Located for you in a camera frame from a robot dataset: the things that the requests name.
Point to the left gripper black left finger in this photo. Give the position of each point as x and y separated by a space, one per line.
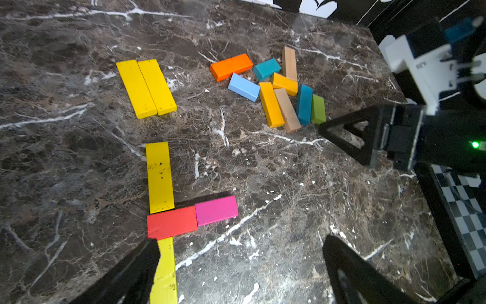
130 281

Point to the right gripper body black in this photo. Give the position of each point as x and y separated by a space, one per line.
398 131

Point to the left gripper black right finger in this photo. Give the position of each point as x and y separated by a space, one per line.
353 280

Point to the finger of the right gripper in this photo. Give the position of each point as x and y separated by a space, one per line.
358 134

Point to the yellow-green long block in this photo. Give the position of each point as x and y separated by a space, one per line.
164 289

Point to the red block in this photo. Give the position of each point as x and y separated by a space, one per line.
167 227

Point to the tan wood long block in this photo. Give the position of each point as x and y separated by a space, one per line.
292 122

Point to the yellow long block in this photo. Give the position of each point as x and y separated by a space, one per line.
160 186

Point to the magenta block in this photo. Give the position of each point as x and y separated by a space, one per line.
214 211

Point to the light blue short block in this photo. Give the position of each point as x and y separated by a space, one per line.
244 87

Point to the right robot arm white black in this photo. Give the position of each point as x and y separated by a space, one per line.
450 138

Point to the lime green short block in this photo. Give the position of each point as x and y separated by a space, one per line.
318 115

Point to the cyan long block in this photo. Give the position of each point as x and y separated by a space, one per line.
304 104

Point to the amber long block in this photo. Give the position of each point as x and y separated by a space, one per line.
270 105

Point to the black white checkerboard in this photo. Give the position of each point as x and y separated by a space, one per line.
462 224

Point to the amber short block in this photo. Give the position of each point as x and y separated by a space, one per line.
281 82

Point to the natural wood long block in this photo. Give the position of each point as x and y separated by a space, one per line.
289 63

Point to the teal short block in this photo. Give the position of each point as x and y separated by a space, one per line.
266 69

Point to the orange long block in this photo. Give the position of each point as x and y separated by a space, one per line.
225 68

